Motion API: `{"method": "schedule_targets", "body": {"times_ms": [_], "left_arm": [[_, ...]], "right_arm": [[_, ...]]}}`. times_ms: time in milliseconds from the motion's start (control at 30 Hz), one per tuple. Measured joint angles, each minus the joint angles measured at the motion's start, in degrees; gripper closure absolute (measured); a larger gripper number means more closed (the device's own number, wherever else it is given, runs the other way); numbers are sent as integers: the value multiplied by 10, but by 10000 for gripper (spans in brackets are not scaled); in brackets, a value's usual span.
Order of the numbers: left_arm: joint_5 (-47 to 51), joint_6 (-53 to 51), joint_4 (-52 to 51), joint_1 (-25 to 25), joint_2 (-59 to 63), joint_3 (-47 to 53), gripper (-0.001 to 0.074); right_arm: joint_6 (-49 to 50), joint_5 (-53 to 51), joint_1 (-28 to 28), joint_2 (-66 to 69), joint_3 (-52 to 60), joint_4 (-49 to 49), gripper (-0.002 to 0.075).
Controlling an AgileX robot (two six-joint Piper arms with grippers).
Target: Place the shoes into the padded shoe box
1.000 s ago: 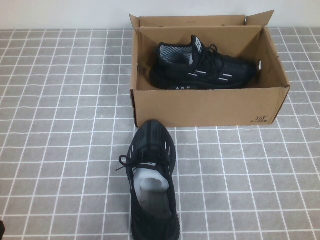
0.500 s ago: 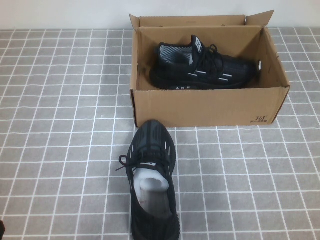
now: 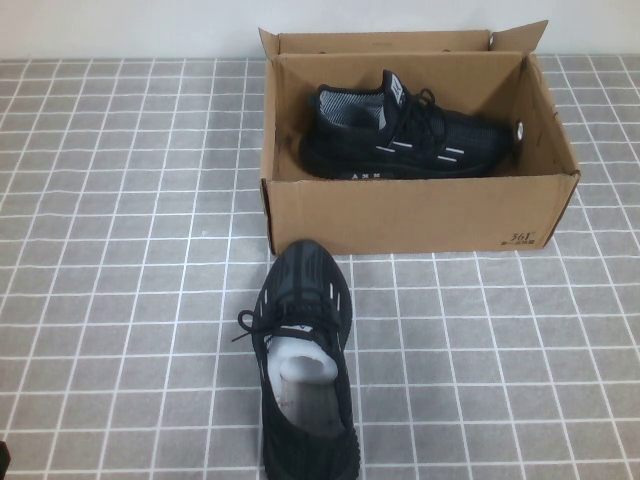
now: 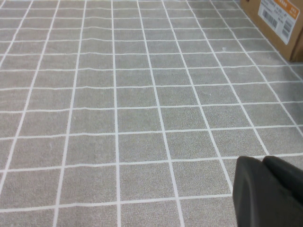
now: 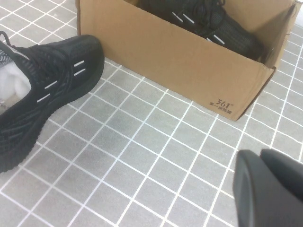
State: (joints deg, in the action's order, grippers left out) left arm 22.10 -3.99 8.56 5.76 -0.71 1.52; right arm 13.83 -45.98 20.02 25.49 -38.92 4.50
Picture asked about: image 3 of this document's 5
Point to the black knit sneaker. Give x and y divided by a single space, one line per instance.
300 280
350 145

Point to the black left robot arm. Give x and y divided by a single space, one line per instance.
4 462

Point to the white paper shoe stuffing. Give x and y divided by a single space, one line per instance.
305 357

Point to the brown cardboard shoe box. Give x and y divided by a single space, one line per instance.
400 210

